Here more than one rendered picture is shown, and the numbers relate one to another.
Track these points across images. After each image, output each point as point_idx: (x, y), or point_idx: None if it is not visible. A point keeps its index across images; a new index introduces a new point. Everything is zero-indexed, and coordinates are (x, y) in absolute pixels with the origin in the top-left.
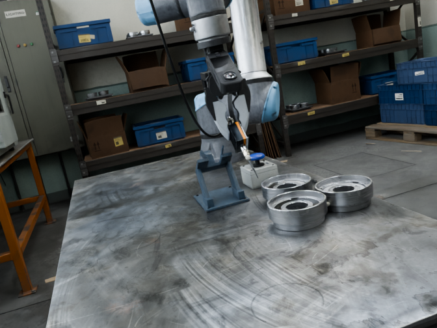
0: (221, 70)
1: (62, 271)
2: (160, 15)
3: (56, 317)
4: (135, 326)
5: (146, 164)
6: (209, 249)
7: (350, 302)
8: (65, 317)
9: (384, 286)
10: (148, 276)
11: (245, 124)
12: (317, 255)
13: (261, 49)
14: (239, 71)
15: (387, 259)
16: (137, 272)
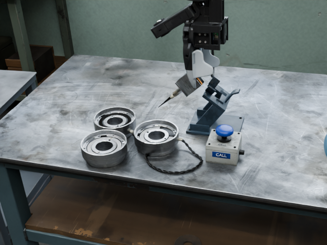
0: (169, 16)
1: None
2: None
3: (140, 61)
4: (104, 72)
5: None
6: (136, 97)
7: (37, 106)
8: (137, 62)
9: (30, 116)
10: (138, 79)
11: (188, 77)
12: (74, 116)
13: None
14: (183, 29)
15: (38, 127)
16: (148, 78)
